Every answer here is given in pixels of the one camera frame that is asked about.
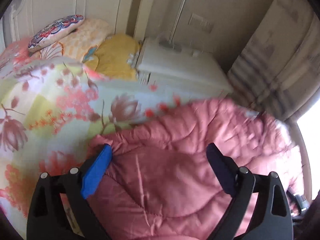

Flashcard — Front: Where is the peach patterned pillow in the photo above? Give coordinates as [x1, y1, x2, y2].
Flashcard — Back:
[35, 18, 114, 62]

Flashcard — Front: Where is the white wooden headboard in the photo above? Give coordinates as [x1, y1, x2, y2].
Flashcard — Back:
[1, 0, 154, 47]

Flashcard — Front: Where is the white nightstand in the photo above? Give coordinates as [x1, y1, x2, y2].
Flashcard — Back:
[136, 38, 233, 98]

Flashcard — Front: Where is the striped sailboat curtain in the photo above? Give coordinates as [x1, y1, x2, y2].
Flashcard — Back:
[227, 0, 319, 121]

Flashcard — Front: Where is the wall socket panel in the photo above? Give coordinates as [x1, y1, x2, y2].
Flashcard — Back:
[188, 13, 214, 34]

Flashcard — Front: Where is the floral bed sheet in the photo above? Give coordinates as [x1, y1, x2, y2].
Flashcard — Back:
[0, 38, 226, 238]

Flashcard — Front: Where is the pink quilted jacket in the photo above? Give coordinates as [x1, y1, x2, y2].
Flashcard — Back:
[88, 99, 304, 239]

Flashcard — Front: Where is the colourful embroidered pillow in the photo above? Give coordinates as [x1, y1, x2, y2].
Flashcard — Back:
[28, 15, 85, 53]

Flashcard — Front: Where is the yellow pillow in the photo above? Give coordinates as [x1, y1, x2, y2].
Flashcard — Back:
[84, 34, 140, 81]

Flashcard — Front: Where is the silver desk lamp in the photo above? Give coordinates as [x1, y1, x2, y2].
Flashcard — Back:
[158, 0, 187, 53]

